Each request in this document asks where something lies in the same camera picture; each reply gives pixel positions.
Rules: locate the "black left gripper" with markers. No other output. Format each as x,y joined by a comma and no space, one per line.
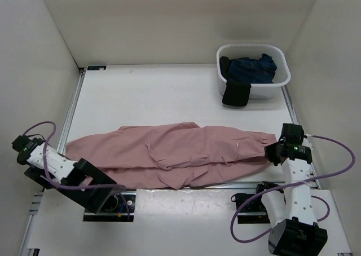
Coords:
24,146

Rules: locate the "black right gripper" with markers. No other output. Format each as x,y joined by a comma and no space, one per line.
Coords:
269,152

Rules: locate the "pink trousers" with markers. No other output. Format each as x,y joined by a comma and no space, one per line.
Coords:
174,156

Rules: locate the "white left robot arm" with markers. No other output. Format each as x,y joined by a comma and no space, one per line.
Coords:
71,178

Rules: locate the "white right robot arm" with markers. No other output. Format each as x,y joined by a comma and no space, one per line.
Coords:
294,227

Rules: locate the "black trousers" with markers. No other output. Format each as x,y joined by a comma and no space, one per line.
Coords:
238,84

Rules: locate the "dark blue trousers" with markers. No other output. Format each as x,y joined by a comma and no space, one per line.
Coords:
253,71

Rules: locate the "white plastic basket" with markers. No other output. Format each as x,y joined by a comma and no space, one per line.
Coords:
255,51

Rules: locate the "aluminium table edge rail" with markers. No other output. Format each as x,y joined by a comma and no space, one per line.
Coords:
232,186

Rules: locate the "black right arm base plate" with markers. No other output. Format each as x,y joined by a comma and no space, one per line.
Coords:
253,213

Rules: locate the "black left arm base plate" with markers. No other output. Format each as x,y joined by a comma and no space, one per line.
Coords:
119,207

